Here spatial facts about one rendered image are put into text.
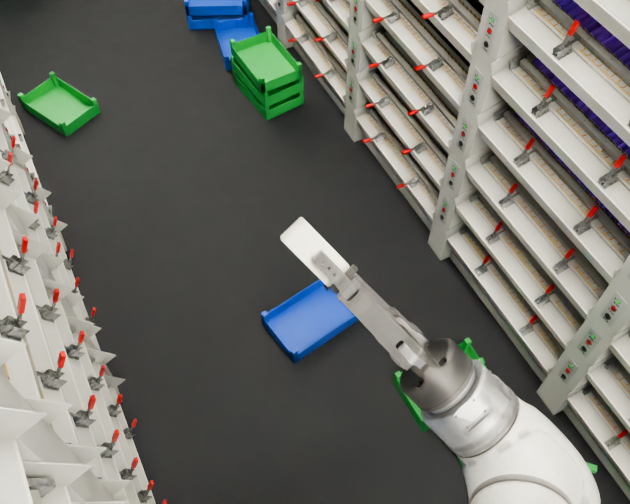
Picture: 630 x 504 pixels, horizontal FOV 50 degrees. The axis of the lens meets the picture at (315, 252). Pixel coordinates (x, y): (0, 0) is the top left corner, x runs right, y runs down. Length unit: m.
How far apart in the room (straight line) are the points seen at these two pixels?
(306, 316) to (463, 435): 1.83
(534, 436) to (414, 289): 1.90
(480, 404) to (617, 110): 1.10
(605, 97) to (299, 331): 1.33
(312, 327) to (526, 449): 1.82
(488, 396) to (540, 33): 1.26
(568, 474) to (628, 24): 1.07
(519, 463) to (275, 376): 1.76
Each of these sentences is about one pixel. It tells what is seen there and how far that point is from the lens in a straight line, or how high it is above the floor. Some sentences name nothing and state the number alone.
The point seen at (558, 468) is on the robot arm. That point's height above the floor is 1.53.
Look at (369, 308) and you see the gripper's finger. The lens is 0.66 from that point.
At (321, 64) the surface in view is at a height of 0.16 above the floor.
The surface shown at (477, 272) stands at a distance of 2.50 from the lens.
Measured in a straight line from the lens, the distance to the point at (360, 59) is 2.73.
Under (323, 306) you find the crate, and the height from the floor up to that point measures 0.00.
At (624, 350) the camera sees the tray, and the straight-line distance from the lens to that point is 2.03.
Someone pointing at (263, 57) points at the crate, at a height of 0.16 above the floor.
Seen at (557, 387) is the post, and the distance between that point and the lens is 2.38.
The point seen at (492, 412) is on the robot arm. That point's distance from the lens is 0.72.
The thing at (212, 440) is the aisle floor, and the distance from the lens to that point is 2.36.
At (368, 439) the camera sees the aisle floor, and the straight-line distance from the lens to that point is 2.34.
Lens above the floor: 2.21
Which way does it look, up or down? 56 degrees down
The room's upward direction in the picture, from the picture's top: straight up
